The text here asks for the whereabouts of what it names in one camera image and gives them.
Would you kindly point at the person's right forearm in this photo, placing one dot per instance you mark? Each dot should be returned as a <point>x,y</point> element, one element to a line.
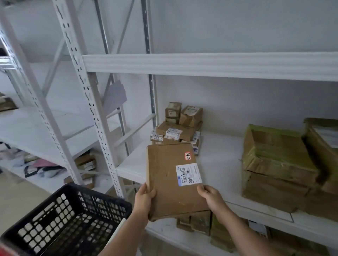
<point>243,237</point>

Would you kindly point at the person's left hand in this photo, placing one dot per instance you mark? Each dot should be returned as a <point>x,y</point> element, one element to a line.
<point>144,203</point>

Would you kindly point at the stack of large brown parcels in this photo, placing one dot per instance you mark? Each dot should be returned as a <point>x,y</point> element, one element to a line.
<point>274,192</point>

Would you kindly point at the cardboard box red outlined sticker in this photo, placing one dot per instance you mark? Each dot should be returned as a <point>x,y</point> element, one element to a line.
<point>171,141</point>

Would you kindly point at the brown cardboard parcel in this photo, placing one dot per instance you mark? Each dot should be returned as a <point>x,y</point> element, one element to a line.
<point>166,184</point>

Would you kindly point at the black plastic basket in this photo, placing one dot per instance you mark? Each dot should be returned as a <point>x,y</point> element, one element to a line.
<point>66,221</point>

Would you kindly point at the person's right hand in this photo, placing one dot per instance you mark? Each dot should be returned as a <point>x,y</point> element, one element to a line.
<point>214,200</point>

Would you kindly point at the taped cardboard box end label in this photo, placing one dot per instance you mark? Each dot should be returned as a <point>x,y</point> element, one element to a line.
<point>173,109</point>

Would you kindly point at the person's left forearm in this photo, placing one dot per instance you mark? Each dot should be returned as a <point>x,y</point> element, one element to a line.
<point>126,237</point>

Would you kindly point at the pile of plastic mailer bags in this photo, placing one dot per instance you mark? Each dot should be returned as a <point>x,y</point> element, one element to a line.
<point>50,172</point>

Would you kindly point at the white metal shelving rack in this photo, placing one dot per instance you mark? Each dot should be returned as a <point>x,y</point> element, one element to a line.
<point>39,126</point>
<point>211,66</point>

